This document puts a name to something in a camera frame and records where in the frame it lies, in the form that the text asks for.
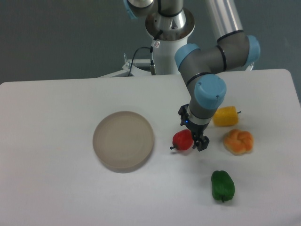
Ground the yellow toy corn cob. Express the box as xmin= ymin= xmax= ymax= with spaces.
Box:
xmin=213 ymin=106 xmax=241 ymax=127

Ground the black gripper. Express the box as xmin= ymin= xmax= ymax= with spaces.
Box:
xmin=178 ymin=104 xmax=210 ymax=151

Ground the green toy bell pepper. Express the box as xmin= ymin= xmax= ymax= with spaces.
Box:
xmin=211 ymin=170 xmax=235 ymax=202

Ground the orange knotted bread roll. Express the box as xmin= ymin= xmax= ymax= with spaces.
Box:
xmin=223 ymin=129 xmax=254 ymax=155

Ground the beige round plate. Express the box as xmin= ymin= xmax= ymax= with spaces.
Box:
xmin=93 ymin=111 xmax=155 ymax=173

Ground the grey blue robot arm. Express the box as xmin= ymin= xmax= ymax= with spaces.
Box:
xmin=124 ymin=0 xmax=261 ymax=151

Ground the white metal base frame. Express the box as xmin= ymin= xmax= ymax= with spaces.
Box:
xmin=102 ymin=50 xmax=241 ymax=78

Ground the black cable with tag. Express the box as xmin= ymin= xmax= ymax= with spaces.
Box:
xmin=128 ymin=29 xmax=164 ymax=76

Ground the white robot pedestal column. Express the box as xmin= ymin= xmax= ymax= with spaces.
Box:
xmin=145 ymin=8 xmax=195 ymax=75

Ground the red toy bell pepper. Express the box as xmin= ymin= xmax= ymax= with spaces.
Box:
xmin=170 ymin=129 xmax=193 ymax=152

